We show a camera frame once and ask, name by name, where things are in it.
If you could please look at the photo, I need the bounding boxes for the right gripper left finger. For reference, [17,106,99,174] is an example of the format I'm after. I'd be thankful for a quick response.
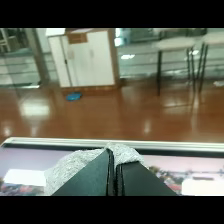
[51,148,116,197]

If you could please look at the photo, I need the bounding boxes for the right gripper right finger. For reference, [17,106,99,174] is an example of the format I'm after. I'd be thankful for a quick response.
[115,160,180,197]

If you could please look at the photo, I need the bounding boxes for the grey garment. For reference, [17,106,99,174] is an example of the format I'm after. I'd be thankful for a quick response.
[43,142,150,197]

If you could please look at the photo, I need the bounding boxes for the white cabinet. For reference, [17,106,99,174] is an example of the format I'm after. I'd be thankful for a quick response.
[45,28,122,90]

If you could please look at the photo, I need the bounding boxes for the white table with black legs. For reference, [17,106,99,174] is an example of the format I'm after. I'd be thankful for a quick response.
[154,35,198,97]

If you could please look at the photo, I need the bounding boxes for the silver frame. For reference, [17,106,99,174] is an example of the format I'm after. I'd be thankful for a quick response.
[0,136,224,155]

